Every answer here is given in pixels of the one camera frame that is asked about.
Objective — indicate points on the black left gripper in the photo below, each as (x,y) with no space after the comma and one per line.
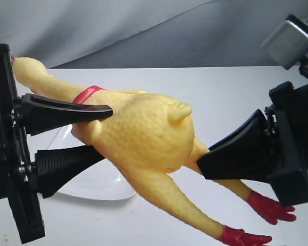
(54,168)

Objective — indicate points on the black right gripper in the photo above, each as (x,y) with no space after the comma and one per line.
(278,156)

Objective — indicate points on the yellow rubber chicken toy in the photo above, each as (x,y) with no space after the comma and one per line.
(148,137)

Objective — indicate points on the white square plate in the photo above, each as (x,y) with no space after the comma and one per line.
(102,181)

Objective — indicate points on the grey backdrop cloth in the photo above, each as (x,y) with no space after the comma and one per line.
(143,34)

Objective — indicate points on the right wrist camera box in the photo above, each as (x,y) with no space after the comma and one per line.
(288,43)

